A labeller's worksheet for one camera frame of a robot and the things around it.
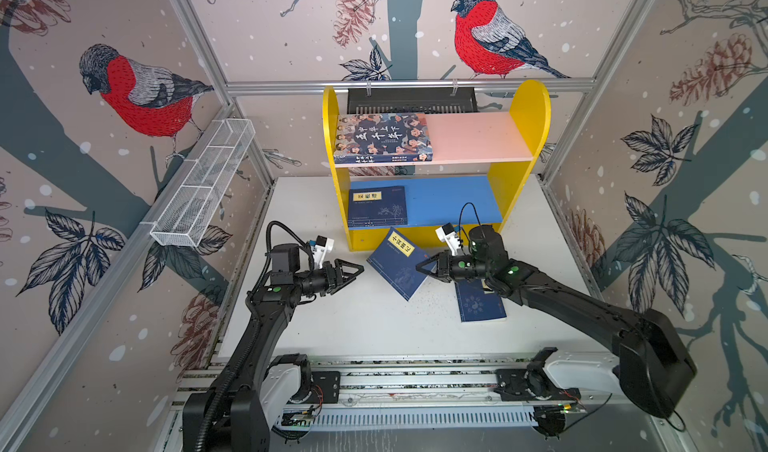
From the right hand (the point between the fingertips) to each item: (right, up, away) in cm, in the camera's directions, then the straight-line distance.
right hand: (416, 272), depth 74 cm
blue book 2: (-11, +17, +16) cm, 26 cm away
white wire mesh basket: (-57, +14, -3) cm, 59 cm away
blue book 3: (+20, -12, +13) cm, 27 cm away
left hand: (-15, -1, 0) cm, 15 cm away
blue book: (-5, +2, +7) cm, 9 cm away
